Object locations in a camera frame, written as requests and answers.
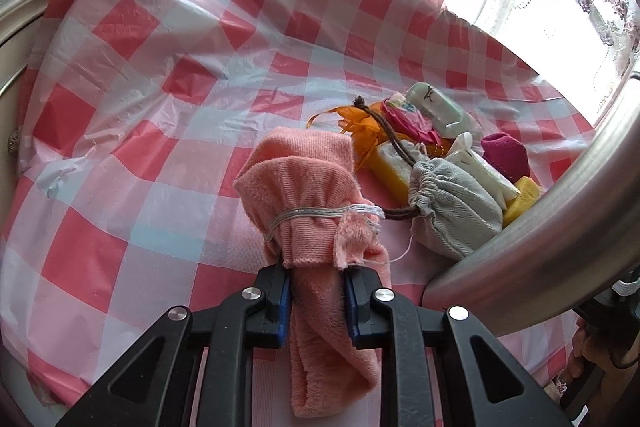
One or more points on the person's right hand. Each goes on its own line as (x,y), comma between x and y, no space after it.
(585,347)

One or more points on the yellow sponge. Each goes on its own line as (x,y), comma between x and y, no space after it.
(525,197)

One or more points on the white soft packet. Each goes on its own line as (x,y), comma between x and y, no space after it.
(490,179)

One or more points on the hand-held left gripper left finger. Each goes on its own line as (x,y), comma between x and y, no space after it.
(284,307)

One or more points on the magenta knitted sock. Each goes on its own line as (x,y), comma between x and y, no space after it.
(505,154)

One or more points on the pink patterned pouch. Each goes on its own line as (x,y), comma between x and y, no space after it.
(410,122)

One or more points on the orange organza bag with sponge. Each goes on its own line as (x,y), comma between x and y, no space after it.
(392,164)

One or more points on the salmon pink towel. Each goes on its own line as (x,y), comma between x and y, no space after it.
(300,187)

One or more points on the red white checked tablecloth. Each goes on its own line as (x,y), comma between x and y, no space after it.
(150,107)

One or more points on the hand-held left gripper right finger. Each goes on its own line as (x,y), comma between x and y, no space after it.
(350,307)

